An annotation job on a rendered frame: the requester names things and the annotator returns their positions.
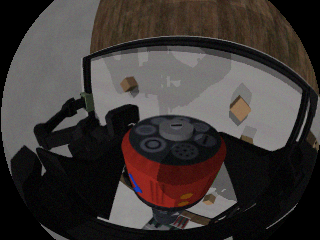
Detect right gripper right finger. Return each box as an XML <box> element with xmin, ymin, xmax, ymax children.
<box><xmin>218</xmin><ymin>132</ymin><xmax>298</xmax><ymax>211</ymax></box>

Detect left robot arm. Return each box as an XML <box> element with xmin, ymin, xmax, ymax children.
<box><xmin>33</xmin><ymin>96</ymin><xmax>108</xmax><ymax>157</ymax></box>

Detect small tan block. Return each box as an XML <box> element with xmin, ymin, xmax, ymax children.
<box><xmin>120</xmin><ymin>77</ymin><xmax>138</xmax><ymax>93</ymax></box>
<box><xmin>203</xmin><ymin>194</ymin><xmax>216</xmax><ymax>205</ymax></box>
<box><xmin>230</xmin><ymin>95</ymin><xmax>252</xmax><ymax>122</ymax></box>
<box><xmin>240</xmin><ymin>135</ymin><xmax>254</xmax><ymax>145</ymax></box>

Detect black hose nozzle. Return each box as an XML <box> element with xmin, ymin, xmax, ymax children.
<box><xmin>122</xmin><ymin>115</ymin><xmax>227</xmax><ymax>225</ymax></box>

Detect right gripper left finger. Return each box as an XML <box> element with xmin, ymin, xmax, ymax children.
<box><xmin>36</xmin><ymin>133</ymin><xmax>126</xmax><ymax>220</ymax></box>

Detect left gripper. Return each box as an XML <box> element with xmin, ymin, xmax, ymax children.
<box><xmin>100</xmin><ymin>104</ymin><xmax>140</xmax><ymax>188</ymax></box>

